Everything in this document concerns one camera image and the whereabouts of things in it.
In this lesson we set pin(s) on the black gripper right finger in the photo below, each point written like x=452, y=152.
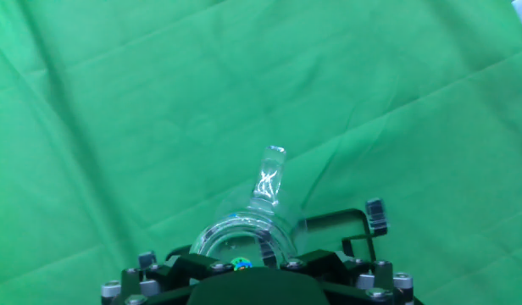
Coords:
x=350, y=271

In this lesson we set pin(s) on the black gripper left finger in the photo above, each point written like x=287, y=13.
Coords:
x=168, y=275

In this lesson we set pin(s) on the green cloth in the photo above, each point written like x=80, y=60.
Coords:
x=159, y=106

